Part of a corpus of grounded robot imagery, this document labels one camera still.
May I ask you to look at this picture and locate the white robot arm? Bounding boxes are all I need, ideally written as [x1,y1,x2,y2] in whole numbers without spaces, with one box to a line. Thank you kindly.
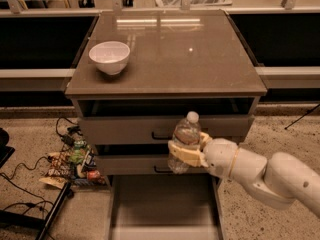
[168,133,320,217]

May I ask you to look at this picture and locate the white ceramic bowl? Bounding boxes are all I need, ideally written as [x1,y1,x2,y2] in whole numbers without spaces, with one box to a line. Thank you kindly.
[89,41,131,75]

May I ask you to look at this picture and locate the clear plastic water bottle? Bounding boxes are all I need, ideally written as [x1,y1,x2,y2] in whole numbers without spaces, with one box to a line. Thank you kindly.
[168,111,201,174]

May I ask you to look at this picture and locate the grey drawer cabinet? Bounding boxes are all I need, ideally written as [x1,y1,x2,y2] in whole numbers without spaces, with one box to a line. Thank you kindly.
[64,9,268,240]

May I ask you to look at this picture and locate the black middle drawer handle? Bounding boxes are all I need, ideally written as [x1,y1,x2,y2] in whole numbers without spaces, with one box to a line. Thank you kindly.
[153,166,173,174]

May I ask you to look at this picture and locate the pile of snack packages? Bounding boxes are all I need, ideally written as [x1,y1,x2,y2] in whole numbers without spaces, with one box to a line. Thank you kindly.
[39,140,107,189]

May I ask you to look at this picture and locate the black drawer handle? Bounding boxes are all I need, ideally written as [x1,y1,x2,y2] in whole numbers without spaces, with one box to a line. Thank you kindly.
[153,166,173,174]
[151,131,172,140]

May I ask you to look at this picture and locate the middle grey drawer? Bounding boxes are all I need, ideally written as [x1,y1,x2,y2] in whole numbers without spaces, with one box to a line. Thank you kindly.
[95,144,207,175]

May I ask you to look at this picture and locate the black power adapter cables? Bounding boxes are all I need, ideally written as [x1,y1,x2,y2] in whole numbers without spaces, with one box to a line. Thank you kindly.
[54,116,83,148]

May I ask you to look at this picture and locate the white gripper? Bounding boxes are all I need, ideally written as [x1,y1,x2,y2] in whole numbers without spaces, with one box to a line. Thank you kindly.
[168,132,238,179]

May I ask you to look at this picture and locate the black stand leg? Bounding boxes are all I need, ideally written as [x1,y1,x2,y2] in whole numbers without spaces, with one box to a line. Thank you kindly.
[0,183,73,240]

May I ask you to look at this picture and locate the black object at left edge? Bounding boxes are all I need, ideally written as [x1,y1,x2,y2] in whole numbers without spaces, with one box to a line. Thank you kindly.
[0,128,15,168]

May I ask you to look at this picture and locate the bottom open grey drawer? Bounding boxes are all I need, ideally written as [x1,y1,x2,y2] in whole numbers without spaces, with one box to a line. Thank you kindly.
[106,174,226,240]

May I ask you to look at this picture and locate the black top drawer handle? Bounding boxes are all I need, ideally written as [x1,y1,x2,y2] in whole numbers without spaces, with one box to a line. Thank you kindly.
[151,131,172,140]

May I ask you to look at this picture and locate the top grey drawer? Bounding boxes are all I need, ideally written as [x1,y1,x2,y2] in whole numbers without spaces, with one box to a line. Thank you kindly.
[77,98,254,145]

